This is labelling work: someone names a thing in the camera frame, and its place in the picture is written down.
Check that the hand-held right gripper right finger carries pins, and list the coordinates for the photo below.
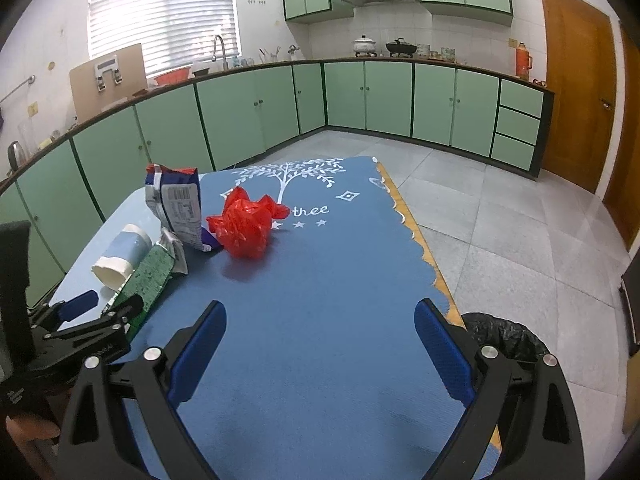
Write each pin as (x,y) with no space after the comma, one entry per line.
(442,350)

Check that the wall towel bar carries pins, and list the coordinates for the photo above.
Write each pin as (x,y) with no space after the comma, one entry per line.
(17,89)

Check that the green snack wrapper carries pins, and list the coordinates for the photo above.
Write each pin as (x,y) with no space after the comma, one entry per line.
(150,272)

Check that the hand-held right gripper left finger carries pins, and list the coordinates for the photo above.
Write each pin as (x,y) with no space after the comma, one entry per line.
(197,350)

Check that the blue and white paper cup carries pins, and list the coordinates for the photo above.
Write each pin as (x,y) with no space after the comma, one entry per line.
(125,250)

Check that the red plastic bag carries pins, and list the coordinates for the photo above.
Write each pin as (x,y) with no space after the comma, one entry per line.
(245,225)

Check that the person's left hand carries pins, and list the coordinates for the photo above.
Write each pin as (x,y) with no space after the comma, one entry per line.
(30,432)

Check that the utensil holder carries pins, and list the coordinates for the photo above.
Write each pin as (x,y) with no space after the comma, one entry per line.
(270,56)

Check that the yellow wall socket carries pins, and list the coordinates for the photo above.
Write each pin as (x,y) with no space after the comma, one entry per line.
(33,110)

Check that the steel electric kettle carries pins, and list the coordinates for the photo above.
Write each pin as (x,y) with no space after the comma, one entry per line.
(15,157)

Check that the black cabinet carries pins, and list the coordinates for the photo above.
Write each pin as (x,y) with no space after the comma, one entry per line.
(632,305)

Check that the green base cabinets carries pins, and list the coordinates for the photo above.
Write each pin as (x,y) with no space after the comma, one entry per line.
(230,115)

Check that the black bowl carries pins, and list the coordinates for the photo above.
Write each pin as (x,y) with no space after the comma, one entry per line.
(202,71)

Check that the white cooking pot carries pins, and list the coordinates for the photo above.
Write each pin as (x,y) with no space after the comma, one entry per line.
(365,46)

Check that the bin with black bag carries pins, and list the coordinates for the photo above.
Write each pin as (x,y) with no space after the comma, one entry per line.
(505,332)

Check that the blue tree-print table mat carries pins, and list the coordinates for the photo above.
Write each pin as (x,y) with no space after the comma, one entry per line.
(325,285)

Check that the black wok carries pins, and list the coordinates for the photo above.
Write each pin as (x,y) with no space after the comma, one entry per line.
(401,49)

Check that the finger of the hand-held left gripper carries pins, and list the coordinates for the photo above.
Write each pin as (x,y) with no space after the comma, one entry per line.
(100,335)
(75,305)

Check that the steel kitchen faucet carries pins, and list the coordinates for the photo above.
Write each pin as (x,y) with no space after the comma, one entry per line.
(220,50)

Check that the white window blind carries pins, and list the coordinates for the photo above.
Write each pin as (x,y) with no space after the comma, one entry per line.
(165,10)

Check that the row of glass jars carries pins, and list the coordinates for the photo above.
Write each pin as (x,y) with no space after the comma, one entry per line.
(437,53)

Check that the red thermos flask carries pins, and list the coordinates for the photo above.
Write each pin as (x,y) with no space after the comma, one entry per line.
(524,62)

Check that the red plastic basin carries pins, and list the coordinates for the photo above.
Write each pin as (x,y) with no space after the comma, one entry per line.
(172,76)

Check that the wooden door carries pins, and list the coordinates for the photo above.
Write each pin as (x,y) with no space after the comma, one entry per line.
(575,95)

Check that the purple silver snack wrapper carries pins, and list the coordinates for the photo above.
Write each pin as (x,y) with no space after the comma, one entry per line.
(177,205)

